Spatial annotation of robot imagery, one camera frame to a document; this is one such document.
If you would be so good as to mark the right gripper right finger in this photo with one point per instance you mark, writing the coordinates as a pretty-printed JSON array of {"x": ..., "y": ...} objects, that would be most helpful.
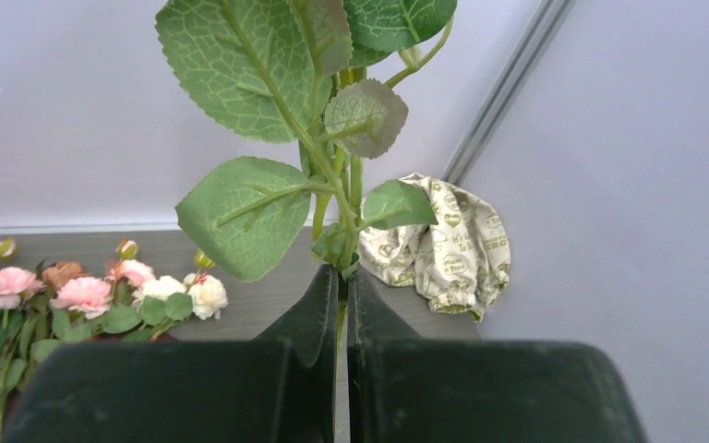
[{"x": 404, "y": 387}]

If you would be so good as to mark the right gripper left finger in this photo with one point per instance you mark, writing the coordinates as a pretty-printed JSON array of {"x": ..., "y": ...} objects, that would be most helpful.
[{"x": 278, "y": 387}]

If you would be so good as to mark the cream peach rose stem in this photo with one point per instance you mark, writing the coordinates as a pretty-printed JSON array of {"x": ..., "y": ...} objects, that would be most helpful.
[{"x": 321, "y": 74}]

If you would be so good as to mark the pink rose stem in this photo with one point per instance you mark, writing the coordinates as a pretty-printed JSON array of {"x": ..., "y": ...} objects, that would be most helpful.
[{"x": 61, "y": 303}]

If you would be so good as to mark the cream patterned cloth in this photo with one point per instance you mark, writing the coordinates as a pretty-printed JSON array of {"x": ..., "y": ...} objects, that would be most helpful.
[{"x": 459, "y": 264}]

